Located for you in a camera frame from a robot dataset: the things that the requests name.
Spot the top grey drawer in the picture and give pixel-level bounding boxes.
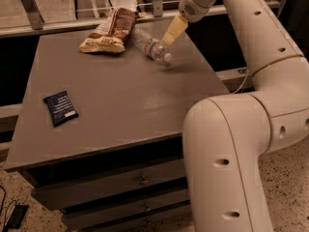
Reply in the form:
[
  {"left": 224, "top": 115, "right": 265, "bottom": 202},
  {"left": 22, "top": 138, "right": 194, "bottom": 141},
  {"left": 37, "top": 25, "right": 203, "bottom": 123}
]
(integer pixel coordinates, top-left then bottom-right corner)
[{"left": 32, "top": 159, "right": 185, "bottom": 210}]

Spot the bottom grey drawer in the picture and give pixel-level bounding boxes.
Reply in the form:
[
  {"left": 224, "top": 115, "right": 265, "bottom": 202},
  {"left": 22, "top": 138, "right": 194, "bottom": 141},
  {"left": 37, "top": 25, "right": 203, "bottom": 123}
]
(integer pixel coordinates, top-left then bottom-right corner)
[{"left": 78, "top": 206, "right": 191, "bottom": 232}]

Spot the brown chip bag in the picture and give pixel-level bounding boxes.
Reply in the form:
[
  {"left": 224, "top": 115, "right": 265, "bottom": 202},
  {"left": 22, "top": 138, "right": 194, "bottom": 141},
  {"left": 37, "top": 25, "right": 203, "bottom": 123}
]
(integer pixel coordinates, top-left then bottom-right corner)
[{"left": 78, "top": 8, "right": 139, "bottom": 53}]

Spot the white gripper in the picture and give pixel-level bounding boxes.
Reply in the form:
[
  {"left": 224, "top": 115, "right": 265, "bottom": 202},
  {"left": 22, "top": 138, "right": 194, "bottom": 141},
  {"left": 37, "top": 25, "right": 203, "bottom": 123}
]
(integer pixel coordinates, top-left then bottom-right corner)
[{"left": 161, "top": 0, "right": 212, "bottom": 45}]

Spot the dark blue snack packet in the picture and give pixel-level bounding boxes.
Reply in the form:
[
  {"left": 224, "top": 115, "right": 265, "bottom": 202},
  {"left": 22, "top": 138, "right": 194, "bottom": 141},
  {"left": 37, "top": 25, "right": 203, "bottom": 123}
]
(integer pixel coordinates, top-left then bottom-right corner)
[{"left": 43, "top": 91, "right": 79, "bottom": 127}]

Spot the grey drawer cabinet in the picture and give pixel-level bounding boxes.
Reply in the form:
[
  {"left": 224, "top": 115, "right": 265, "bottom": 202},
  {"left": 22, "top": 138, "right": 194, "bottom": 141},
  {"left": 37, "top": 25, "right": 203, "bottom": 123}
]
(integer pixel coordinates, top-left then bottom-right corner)
[{"left": 5, "top": 31, "right": 226, "bottom": 226}]

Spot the clear plastic water bottle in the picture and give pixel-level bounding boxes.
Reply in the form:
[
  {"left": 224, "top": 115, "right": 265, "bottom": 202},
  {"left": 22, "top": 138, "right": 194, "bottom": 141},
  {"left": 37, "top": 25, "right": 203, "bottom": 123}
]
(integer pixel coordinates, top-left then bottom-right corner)
[{"left": 130, "top": 27, "right": 172, "bottom": 64}]

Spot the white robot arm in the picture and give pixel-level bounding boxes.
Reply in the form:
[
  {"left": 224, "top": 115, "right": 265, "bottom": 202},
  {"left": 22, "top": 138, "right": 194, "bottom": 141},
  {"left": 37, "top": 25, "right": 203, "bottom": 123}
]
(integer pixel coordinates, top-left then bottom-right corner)
[{"left": 179, "top": 0, "right": 309, "bottom": 232}]

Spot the white cable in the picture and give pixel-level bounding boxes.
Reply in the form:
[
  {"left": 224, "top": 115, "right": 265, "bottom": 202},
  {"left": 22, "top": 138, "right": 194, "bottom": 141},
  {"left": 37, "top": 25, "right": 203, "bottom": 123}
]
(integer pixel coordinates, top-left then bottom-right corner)
[{"left": 231, "top": 69, "right": 251, "bottom": 95}]

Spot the grey metal rail frame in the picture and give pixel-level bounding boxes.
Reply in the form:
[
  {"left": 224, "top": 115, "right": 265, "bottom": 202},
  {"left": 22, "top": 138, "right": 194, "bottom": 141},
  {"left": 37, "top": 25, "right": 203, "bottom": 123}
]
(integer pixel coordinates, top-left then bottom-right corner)
[{"left": 0, "top": 0, "right": 180, "bottom": 38}]

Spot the black device on floor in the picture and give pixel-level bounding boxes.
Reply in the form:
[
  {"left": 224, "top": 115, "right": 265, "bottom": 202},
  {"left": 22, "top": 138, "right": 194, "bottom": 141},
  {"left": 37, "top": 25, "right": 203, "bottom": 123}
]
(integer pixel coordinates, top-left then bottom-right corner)
[{"left": 4, "top": 205, "right": 29, "bottom": 231}]

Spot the middle grey drawer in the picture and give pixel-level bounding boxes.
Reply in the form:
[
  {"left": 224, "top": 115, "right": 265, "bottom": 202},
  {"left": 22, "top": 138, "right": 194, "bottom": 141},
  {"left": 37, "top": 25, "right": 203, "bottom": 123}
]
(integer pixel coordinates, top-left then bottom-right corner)
[{"left": 62, "top": 185, "right": 189, "bottom": 230}]

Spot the grey drawer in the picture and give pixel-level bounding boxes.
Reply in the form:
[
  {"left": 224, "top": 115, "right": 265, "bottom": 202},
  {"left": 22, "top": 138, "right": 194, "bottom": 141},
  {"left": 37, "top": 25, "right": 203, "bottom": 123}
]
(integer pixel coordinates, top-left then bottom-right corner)
[
  {"left": 32, "top": 159, "right": 185, "bottom": 210},
  {"left": 78, "top": 206, "right": 191, "bottom": 232},
  {"left": 62, "top": 185, "right": 189, "bottom": 230}
]

